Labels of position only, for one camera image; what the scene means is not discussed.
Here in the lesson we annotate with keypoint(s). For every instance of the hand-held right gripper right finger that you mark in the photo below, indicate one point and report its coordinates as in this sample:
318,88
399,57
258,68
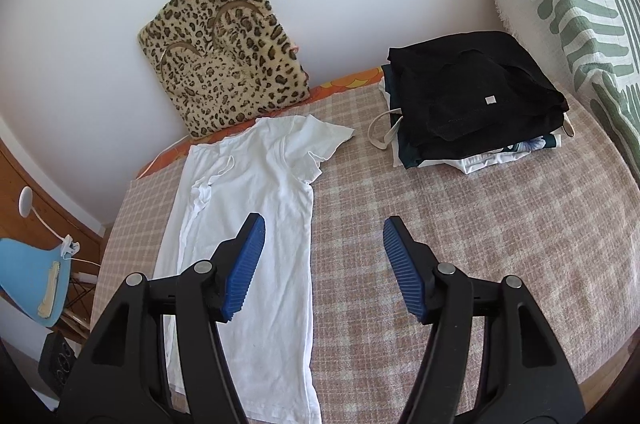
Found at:
402,269

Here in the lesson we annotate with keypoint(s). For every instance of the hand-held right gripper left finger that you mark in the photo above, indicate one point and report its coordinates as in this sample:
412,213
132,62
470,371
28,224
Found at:
245,269

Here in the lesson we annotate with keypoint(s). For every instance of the white t-shirt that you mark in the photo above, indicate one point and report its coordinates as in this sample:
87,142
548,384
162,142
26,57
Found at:
260,184

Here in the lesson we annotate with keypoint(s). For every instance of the pink plaid blanket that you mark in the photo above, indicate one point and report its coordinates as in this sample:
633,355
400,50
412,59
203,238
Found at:
450,204

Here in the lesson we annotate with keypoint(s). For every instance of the cream cloth bag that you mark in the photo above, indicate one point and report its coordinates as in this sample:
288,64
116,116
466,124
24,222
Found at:
376,139

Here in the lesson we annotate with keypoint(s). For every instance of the floral folded garment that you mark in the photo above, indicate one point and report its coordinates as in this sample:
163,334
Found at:
537,144

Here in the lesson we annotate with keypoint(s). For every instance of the orange patterned bed sheet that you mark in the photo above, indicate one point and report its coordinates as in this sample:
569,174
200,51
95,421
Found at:
350,80

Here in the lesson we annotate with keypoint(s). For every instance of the black folded garment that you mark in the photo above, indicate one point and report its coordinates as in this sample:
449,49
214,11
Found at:
450,74

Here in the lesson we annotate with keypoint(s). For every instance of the black perforated device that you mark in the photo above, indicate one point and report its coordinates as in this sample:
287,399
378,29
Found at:
57,359

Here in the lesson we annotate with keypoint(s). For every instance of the leopard print cushion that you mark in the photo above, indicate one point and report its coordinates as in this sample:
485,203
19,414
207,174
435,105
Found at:
225,54

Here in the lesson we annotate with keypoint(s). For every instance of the blue chair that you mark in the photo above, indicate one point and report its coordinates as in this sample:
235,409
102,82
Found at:
25,269

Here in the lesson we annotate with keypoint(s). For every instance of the white clip lamp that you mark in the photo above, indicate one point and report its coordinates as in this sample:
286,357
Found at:
25,202

